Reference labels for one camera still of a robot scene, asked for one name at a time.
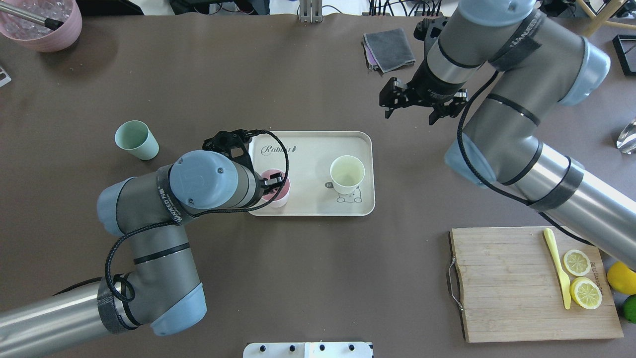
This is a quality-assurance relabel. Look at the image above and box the whole yellow lemon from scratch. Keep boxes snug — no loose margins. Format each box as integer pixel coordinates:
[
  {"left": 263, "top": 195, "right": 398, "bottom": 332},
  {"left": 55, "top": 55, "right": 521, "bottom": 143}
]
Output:
[{"left": 607, "top": 262, "right": 636, "bottom": 295}]

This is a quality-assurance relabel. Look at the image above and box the green cup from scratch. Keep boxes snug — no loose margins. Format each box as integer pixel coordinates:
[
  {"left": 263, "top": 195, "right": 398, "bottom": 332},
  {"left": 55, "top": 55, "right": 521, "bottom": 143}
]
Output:
[{"left": 114, "top": 120, "right": 159, "bottom": 161}]

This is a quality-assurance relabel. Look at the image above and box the wooden cutting board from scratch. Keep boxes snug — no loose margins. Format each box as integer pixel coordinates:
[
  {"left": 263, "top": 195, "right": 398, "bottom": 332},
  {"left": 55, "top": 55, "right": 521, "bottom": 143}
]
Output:
[{"left": 450, "top": 227, "right": 623, "bottom": 344}]

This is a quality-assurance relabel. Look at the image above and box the green lime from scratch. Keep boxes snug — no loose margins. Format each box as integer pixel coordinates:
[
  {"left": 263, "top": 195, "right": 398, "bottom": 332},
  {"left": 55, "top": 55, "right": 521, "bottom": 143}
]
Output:
[{"left": 622, "top": 295, "right": 636, "bottom": 324}]

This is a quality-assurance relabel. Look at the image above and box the grey cloth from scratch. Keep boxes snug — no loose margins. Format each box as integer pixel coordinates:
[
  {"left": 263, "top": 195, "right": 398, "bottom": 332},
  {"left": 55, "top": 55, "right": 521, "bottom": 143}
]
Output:
[{"left": 363, "top": 28, "right": 415, "bottom": 70}]

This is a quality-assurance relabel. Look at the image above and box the clear glass object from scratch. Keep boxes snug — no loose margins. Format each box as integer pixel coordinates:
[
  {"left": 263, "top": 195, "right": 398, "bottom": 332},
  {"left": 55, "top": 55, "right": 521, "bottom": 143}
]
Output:
[{"left": 616, "top": 118, "right": 636, "bottom": 155}]

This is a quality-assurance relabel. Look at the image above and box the black frame object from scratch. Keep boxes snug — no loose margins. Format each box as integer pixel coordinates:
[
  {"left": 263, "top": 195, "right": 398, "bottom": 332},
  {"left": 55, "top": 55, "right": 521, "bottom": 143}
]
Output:
[{"left": 612, "top": 35, "right": 636, "bottom": 76}]

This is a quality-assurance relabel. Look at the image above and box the metal scoop handle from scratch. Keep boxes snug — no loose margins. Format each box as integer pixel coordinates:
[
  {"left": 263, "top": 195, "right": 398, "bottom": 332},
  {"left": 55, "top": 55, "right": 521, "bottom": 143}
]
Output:
[{"left": 0, "top": 1, "right": 64, "bottom": 30}]

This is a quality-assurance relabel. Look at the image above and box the purple cloth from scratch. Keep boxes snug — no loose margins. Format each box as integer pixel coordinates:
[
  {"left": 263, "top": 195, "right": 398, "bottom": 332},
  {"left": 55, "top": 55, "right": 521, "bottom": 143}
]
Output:
[{"left": 363, "top": 41, "right": 415, "bottom": 71}]

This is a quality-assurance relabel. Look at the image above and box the yellow plastic knife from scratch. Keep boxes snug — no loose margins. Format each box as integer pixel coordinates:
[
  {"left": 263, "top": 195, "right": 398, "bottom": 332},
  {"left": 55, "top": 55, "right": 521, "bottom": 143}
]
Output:
[{"left": 543, "top": 227, "right": 572, "bottom": 310}]

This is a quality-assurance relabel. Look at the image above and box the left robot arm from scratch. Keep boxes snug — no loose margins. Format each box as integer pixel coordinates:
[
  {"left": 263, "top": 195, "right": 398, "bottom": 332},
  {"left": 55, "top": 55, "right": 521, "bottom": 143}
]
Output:
[{"left": 0, "top": 129, "right": 288, "bottom": 358}]

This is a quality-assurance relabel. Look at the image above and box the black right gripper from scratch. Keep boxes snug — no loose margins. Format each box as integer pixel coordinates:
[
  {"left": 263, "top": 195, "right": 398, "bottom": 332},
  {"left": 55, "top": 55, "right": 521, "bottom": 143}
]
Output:
[{"left": 379, "top": 76, "right": 468, "bottom": 125}]

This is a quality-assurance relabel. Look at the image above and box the beige rabbit tray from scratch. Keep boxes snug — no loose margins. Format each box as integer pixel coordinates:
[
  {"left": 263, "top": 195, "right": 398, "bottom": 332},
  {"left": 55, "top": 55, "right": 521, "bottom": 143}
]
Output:
[{"left": 248, "top": 131, "right": 375, "bottom": 217}]

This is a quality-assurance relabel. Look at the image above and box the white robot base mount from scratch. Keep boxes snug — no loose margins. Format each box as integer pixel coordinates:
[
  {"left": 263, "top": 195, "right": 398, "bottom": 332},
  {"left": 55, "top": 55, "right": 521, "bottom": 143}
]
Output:
[{"left": 242, "top": 341, "right": 374, "bottom": 358}]

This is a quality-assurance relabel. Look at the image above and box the pink bowl of ice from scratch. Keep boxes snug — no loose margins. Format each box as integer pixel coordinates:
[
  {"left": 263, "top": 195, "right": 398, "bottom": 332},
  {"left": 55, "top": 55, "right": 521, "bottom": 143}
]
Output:
[{"left": 0, "top": 0, "right": 82, "bottom": 52}]

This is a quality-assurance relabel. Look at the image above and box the pale yellow cup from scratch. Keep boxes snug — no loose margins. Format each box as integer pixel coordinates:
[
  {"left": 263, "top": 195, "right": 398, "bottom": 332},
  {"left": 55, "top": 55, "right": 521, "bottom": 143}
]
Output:
[{"left": 329, "top": 156, "right": 366, "bottom": 195}]

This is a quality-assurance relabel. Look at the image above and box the pink cup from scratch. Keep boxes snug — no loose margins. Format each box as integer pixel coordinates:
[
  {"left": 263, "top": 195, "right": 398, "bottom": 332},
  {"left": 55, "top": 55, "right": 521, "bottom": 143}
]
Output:
[{"left": 259, "top": 169, "right": 291, "bottom": 208}]

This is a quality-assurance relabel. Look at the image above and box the lemon half slice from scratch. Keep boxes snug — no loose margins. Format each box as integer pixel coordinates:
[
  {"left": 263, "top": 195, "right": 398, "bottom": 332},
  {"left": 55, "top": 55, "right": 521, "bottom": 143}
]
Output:
[
  {"left": 570, "top": 277, "right": 603, "bottom": 310},
  {"left": 562, "top": 249, "right": 591, "bottom": 277}
]

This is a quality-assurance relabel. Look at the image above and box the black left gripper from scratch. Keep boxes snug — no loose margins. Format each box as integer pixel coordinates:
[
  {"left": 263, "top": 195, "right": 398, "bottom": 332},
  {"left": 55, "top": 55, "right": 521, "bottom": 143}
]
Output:
[{"left": 202, "top": 129, "right": 284, "bottom": 194}]

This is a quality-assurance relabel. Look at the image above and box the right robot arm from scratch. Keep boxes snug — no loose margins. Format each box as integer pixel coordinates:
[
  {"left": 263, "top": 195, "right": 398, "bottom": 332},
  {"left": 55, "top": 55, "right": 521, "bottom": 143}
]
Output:
[{"left": 380, "top": 0, "right": 636, "bottom": 269}]

